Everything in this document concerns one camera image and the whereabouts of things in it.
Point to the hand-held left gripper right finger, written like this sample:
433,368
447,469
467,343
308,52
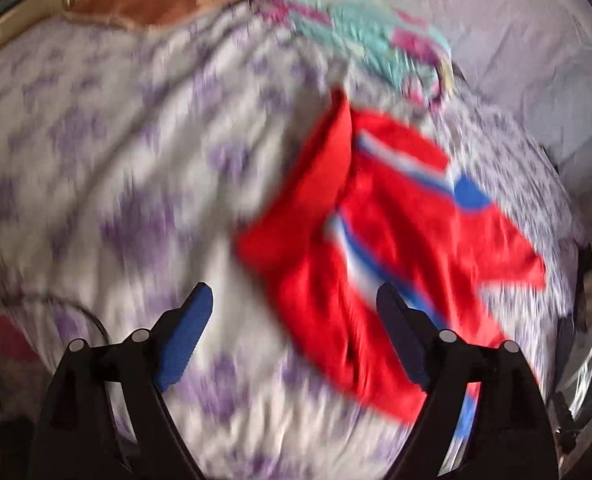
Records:
403,332

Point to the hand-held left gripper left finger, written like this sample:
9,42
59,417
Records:
185,335

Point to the red shirt with striped trim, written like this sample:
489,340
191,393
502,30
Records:
376,240

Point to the teal pink patterned cloth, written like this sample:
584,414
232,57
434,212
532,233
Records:
356,25

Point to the wooden bed frame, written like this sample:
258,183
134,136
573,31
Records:
25,5

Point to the pale lilac bed sheet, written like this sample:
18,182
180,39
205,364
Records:
516,45

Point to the white purple floral bed blanket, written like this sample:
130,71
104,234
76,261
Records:
125,160

